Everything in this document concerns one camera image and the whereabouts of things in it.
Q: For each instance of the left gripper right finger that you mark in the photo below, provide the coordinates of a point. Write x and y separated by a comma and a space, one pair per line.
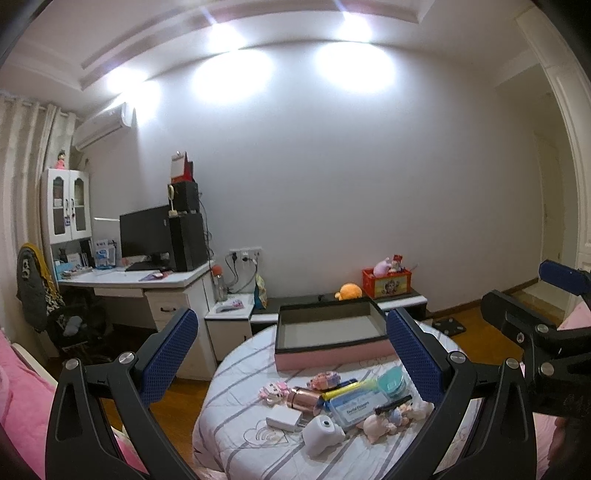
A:
502, 442

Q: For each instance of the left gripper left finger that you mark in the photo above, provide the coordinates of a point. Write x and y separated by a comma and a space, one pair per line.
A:
80, 442

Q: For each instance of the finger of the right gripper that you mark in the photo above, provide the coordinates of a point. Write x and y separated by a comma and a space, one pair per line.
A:
517, 322
573, 281

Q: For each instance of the teal round plastic container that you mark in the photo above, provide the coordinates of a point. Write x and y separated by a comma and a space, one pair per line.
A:
392, 383

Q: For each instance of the black pen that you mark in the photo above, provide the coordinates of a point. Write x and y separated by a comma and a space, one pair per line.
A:
393, 405

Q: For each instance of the pink pig doll figure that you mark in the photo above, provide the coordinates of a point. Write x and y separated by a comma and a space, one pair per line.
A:
393, 420

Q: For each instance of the yellow highlighter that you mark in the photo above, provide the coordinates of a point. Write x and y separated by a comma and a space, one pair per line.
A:
329, 395

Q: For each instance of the clear dental flossers box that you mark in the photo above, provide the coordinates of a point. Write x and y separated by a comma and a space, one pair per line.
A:
353, 407

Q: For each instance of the rose gold metal cup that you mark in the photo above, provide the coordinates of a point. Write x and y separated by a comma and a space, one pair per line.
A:
305, 400

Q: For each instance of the pink white brick figure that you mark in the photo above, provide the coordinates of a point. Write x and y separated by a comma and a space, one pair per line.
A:
274, 393

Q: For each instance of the black floor scale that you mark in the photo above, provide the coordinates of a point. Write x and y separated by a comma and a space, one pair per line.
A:
449, 326

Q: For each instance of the pink bed quilt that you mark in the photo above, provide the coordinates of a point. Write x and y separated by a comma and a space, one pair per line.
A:
26, 403

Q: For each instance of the black office chair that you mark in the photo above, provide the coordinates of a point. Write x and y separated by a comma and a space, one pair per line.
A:
78, 329

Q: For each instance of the red toy box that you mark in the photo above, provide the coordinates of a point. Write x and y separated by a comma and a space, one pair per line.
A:
393, 284

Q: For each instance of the pink plush toy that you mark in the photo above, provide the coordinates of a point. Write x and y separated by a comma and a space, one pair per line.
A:
383, 268

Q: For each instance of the pink black storage box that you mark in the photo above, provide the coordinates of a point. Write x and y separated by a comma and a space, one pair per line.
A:
320, 337

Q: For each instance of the orange octopus plush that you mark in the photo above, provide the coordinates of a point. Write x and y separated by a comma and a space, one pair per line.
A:
349, 291

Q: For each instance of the white desk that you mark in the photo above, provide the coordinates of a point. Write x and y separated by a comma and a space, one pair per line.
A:
177, 291

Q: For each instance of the white nightstand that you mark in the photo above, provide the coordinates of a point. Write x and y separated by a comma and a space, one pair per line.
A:
228, 324

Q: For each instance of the orange cap water bottle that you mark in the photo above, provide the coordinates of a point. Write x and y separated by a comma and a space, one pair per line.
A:
220, 289

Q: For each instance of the black computer monitor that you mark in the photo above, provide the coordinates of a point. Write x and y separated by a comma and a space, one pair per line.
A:
146, 233

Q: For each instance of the yellow snack bag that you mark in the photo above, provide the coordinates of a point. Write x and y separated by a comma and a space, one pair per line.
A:
260, 294

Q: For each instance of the black computer tower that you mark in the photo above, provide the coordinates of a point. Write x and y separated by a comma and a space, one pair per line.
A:
188, 244

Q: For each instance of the white glass door cabinet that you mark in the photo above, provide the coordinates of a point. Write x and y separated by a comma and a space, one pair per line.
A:
65, 206

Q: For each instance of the black speaker box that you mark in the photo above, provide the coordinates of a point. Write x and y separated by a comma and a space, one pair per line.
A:
183, 196

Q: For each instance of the small doll figurine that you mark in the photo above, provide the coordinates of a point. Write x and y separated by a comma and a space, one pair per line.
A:
60, 163

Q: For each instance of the red white desk calendar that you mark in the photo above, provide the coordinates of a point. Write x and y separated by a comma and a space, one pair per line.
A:
181, 169

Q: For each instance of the white striped curtain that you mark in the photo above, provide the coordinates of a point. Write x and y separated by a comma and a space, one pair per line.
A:
32, 135

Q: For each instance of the white air conditioner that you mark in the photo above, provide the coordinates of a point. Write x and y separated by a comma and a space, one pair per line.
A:
102, 124

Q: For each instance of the white wall power strip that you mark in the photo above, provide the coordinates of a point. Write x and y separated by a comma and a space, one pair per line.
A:
246, 253

